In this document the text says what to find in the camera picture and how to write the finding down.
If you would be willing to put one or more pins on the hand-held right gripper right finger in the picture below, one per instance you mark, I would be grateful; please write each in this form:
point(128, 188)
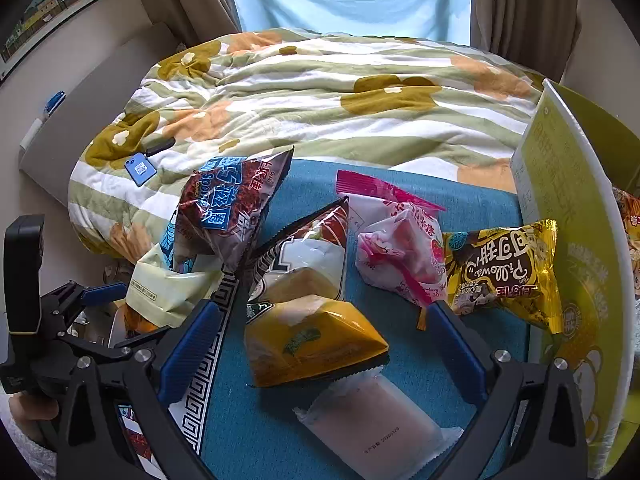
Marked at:
point(457, 347)

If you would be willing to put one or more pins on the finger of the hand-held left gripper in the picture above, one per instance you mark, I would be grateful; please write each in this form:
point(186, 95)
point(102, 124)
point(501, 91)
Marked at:
point(117, 346)
point(105, 293)

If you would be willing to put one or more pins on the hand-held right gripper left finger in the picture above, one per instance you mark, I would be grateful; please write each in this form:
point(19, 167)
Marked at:
point(190, 355)

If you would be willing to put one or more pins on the pale green and orange packet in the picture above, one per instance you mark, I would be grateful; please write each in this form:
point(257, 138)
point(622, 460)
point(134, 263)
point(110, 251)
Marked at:
point(165, 285)

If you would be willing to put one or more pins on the gold shiny packet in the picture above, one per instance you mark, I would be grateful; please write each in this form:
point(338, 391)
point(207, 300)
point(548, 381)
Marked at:
point(500, 277)

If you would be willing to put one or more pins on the pink and white strawberry packet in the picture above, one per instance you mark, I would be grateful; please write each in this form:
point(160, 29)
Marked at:
point(405, 255)

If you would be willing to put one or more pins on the pale pink rectangular packet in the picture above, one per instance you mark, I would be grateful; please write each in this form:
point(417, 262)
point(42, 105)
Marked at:
point(380, 425)

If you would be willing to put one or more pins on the yellow bread packet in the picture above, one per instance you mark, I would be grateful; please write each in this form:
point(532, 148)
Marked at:
point(315, 345)

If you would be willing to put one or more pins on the brown packet with blue print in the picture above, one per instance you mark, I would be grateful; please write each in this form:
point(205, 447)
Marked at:
point(225, 210)

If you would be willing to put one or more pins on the green cardboard box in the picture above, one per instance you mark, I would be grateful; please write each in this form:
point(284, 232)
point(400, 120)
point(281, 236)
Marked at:
point(575, 260)

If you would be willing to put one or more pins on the black and white bread packet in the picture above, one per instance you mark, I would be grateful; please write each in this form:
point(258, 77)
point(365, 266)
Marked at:
point(305, 255)

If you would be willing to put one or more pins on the white and yellow chips packet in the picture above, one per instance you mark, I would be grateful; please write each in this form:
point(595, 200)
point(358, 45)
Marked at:
point(631, 215)

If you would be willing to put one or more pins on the person's left forearm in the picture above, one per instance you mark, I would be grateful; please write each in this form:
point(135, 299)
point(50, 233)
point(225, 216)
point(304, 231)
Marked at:
point(22, 455)

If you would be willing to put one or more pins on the person's left hand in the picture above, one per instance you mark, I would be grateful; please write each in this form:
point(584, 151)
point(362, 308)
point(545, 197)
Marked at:
point(31, 407)

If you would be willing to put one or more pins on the patterned tray board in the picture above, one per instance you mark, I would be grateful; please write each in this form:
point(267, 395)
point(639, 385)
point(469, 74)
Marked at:
point(260, 435)

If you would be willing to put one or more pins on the blue phone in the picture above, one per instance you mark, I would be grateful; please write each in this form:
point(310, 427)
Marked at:
point(140, 170)

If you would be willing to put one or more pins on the grey bed headboard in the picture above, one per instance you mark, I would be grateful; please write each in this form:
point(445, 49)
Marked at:
point(85, 115)

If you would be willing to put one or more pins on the blue and white small device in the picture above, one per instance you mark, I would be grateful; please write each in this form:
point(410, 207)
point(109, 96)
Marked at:
point(55, 101)

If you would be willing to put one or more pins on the framed house picture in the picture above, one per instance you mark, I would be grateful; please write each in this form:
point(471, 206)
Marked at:
point(45, 10)

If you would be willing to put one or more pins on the floral striped blanket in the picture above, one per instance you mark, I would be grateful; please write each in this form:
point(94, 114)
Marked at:
point(325, 110)

